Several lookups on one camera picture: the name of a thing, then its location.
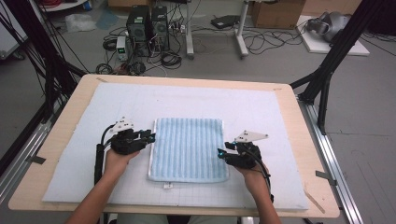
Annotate white desk leg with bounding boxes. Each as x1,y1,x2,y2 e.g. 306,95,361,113
184,0,196,60
234,0,250,59

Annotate aluminium rail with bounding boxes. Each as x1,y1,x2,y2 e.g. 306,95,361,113
297,98,364,224
0,102,61,203

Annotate grey tape piece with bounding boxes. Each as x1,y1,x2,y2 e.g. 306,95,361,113
315,170,338,187

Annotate black metal frame stand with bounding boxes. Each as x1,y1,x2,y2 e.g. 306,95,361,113
0,0,89,123
289,0,388,135

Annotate coiled black cable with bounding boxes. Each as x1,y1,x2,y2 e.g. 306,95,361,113
160,50,183,70

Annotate large black computer tower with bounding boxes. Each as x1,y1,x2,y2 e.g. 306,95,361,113
125,5,153,58

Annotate thin wooden stick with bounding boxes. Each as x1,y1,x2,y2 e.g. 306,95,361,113
303,188,327,216

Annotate person's left hand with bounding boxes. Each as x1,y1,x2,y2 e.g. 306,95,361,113
103,147,142,183

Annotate black tape piece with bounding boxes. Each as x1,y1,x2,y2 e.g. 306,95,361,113
25,154,48,165

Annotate slim black computer tower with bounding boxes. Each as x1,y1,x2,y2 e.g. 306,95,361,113
150,6,171,52

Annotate brown cardboard box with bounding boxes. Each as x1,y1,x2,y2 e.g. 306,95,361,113
250,0,306,30

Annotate person's right hand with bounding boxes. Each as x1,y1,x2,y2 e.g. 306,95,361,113
233,161,271,196

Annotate grey headset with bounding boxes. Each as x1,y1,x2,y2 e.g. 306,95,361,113
305,11,351,43

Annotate tangle of floor cables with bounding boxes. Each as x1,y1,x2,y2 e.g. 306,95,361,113
242,25,310,56

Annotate blue striped towel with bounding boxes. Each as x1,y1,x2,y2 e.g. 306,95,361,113
147,117,231,189

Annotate person's grey trousers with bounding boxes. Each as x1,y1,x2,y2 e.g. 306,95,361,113
115,214,236,224

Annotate white foam mat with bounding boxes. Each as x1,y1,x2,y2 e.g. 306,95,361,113
41,82,310,211

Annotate white power supply unit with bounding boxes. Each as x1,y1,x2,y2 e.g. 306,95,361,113
115,35,129,62

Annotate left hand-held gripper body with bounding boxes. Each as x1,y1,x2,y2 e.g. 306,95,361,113
108,116,148,156

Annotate clear plastic bag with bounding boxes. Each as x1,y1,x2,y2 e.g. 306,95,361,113
64,12,98,34

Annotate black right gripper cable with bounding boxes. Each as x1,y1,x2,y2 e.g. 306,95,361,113
245,145,276,203

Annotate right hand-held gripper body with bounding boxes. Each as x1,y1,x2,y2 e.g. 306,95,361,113
223,129,270,171

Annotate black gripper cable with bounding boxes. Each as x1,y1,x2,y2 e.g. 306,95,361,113
93,123,117,185
245,145,276,203

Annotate white floor board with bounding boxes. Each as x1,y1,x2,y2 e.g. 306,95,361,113
295,14,371,57

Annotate black flat device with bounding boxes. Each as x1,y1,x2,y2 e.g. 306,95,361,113
210,14,241,30

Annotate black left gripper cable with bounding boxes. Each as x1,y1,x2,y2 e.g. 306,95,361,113
93,123,117,185

